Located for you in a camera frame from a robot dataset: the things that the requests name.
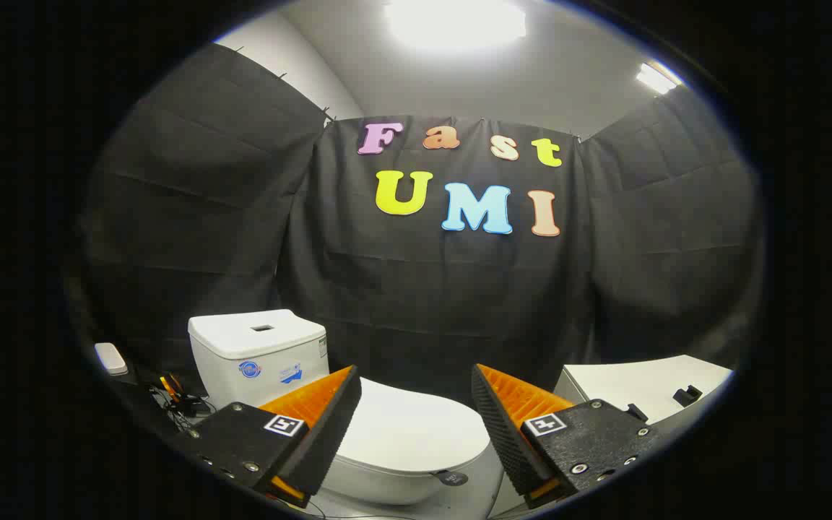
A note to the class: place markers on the black pull tab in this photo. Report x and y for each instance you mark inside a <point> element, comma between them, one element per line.
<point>451,478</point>

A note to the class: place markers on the black backdrop cloth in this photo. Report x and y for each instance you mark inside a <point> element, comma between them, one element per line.
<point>416,303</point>

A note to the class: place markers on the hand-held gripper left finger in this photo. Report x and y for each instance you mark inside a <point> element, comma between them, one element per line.
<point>329,433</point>

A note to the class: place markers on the white toilet tank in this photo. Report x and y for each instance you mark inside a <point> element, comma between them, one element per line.
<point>243,347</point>

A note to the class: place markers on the small black clip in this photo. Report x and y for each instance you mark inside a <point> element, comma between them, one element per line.
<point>687,396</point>

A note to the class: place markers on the white cabinet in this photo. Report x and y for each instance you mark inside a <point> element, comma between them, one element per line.
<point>640,379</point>

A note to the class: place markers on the large ceiling light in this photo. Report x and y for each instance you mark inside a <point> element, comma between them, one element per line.
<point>456,22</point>

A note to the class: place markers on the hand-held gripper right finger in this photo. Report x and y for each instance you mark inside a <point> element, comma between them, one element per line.
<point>503,433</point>

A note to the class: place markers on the small white wall device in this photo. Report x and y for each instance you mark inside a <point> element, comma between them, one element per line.
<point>110,358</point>

